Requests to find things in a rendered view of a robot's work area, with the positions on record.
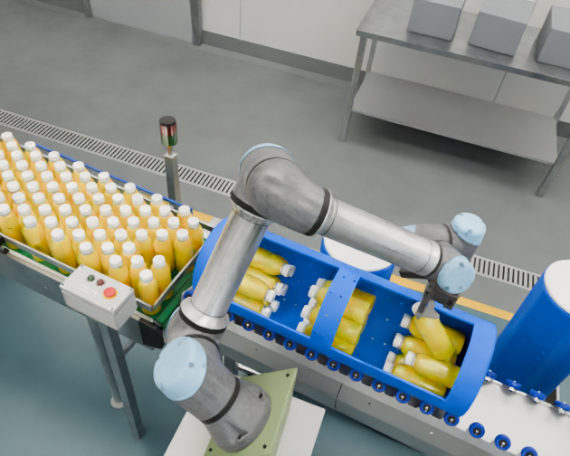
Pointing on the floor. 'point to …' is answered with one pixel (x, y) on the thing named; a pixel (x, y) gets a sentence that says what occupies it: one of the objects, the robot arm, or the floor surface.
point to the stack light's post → (173, 177)
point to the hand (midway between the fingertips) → (418, 308)
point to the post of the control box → (122, 378)
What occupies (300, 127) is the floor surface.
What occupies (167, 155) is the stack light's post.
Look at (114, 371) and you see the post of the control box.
